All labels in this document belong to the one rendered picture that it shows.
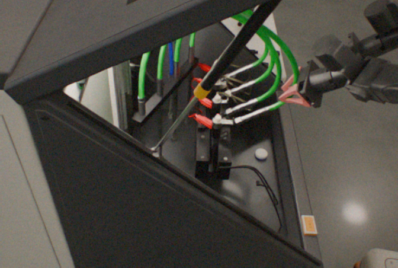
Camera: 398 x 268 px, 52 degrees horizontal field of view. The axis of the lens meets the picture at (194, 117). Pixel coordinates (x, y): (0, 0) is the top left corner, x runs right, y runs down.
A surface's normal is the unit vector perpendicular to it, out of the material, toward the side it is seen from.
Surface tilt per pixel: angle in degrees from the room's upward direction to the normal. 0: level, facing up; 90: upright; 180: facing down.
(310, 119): 0
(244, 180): 0
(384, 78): 51
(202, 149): 0
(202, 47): 90
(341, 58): 62
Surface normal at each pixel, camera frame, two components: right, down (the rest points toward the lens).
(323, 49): -0.70, -0.53
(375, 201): 0.06, -0.72
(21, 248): -0.03, 0.69
